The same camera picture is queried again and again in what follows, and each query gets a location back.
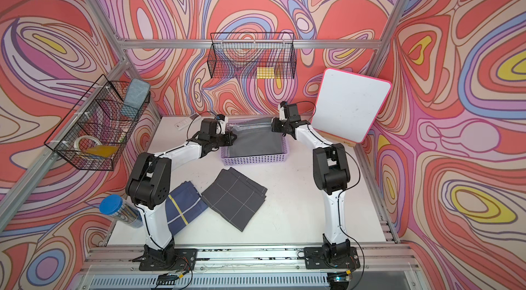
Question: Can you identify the plain grey pillowcase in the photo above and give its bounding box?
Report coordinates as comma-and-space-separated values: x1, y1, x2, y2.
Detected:
227, 117, 284, 158

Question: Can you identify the dark grey checked pillowcase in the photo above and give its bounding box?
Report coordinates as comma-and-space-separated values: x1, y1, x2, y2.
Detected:
201, 167, 268, 232

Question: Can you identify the navy yellow-striped pillowcase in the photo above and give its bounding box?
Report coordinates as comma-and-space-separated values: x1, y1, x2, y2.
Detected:
165, 181, 208, 236

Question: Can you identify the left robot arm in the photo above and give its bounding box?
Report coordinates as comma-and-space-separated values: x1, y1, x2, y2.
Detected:
125, 115, 237, 252

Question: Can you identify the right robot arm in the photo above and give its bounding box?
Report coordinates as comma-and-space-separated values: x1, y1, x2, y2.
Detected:
271, 102, 351, 260

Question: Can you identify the purple plastic basket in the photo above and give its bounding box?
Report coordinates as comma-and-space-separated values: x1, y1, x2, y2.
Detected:
221, 117, 289, 166

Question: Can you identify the white remote control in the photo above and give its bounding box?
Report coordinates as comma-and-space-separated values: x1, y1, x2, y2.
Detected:
175, 116, 195, 131

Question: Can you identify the yellow sponge pad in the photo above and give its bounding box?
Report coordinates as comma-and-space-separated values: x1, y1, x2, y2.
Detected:
256, 67, 276, 80

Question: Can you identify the wooden easel stand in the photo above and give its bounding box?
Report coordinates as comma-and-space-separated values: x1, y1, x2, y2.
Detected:
327, 135, 357, 147

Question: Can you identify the grey blue sponge block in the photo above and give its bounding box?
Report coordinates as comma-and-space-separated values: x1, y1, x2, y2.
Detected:
124, 78, 151, 109

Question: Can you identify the yellow card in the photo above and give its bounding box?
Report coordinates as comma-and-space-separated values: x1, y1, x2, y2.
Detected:
84, 145, 119, 158

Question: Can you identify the blue-lid clear jar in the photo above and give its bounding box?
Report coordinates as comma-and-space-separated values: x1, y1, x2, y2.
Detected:
99, 194, 143, 228

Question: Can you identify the clear tape roll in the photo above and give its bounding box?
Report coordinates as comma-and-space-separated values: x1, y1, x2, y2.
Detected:
73, 135, 101, 152

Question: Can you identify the green circuit board left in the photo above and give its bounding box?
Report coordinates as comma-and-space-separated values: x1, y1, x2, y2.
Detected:
156, 273, 185, 285

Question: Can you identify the green circuit board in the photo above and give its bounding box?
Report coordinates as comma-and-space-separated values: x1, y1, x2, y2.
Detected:
327, 270, 352, 283
156, 273, 185, 285

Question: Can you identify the green circuit board right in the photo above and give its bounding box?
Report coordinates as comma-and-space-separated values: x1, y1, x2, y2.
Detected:
327, 270, 352, 283

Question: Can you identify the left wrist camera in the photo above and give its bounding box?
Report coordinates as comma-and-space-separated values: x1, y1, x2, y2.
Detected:
216, 114, 228, 135

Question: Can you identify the white board pink frame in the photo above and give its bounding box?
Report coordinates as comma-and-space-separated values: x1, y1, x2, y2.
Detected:
312, 69, 392, 143

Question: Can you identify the black wire basket back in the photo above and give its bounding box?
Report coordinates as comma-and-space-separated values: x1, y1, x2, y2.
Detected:
207, 31, 297, 79

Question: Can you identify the black wire basket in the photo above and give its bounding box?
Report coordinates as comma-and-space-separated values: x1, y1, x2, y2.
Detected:
207, 31, 297, 79
45, 75, 151, 171

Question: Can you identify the black wire basket left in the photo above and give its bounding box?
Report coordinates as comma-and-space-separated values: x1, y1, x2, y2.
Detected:
45, 75, 151, 171

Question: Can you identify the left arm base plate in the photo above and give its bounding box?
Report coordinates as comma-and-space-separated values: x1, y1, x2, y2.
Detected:
133, 246, 198, 272

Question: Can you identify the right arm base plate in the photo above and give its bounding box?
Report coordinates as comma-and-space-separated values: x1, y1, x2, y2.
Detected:
303, 247, 362, 272

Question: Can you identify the aluminium rail frame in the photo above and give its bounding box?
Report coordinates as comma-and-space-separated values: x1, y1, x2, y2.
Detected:
69, 243, 430, 289

